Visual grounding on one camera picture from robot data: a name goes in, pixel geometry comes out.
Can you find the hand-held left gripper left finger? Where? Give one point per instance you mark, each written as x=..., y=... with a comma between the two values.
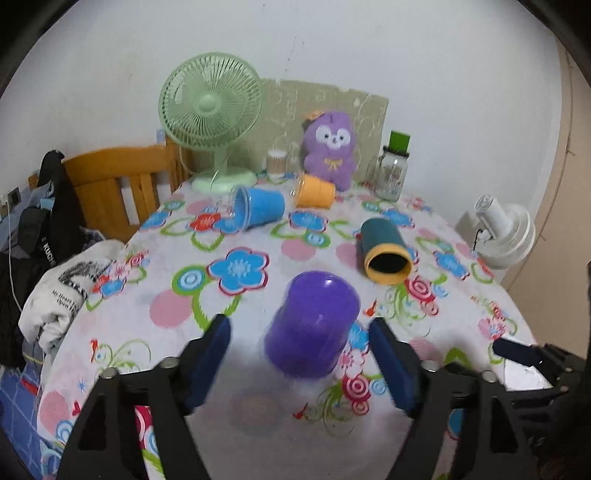
x=211, y=357

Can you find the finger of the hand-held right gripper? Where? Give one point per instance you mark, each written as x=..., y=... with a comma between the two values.
x=515, y=350

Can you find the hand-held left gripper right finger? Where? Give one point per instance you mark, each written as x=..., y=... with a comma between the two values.
x=393, y=364

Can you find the purple plastic cup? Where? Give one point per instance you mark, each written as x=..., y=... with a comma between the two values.
x=311, y=323

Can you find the dark green cup yellow rim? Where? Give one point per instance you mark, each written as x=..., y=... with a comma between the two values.
x=381, y=247

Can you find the clear plastic cup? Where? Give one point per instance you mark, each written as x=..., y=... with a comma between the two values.
x=225, y=206

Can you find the blue plastic cup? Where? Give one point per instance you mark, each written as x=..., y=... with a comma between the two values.
x=265, y=205

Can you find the orange plastic cup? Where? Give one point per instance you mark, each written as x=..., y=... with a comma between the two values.
x=316, y=191

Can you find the white desk fan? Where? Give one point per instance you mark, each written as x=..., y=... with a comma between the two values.
x=505, y=230

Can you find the beige door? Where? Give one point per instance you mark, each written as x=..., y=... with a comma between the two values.
x=570, y=207

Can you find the white printed shirt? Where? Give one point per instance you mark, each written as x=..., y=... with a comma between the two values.
x=64, y=286

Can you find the glass jar green lid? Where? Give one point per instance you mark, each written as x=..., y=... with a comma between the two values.
x=391, y=173

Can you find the blue patterned mat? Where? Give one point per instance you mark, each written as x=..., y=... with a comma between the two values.
x=21, y=406

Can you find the cotton swab container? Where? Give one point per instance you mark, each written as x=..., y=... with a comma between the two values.
x=276, y=164

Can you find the wooden chair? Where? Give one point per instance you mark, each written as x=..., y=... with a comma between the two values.
x=108, y=170

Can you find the purple plush toy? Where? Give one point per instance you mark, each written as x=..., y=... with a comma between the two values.
x=328, y=147

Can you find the green desk fan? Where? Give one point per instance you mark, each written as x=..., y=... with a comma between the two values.
x=210, y=106

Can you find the beige patterned board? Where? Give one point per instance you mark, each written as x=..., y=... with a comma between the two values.
x=286, y=110

